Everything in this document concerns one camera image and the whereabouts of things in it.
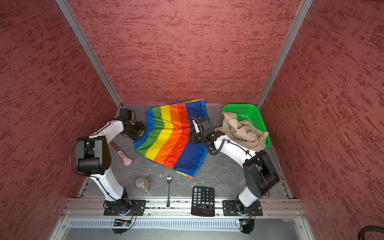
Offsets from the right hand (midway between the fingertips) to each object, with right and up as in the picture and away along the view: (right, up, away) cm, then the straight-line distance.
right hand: (192, 139), depth 88 cm
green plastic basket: (+43, +17, +24) cm, 53 cm away
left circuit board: (-35, -40, -15) cm, 55 cm away
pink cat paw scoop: (-39, -13, 0) cm, 42 cm away
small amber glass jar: (-24, -20, -15) cm, 35 cm away
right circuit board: (+27, -41, -16) cm, 51 cm away
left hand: (-32, +3, +8) cm, 33 cm away
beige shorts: (+29, +4, -2) cm, 29 cm away
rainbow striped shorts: (-19, -2, +13) cm, 23 cm away
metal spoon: (-13, -22, -5) cm, 26 cm away
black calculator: (+6, -31, -13) cm, 34 cm away
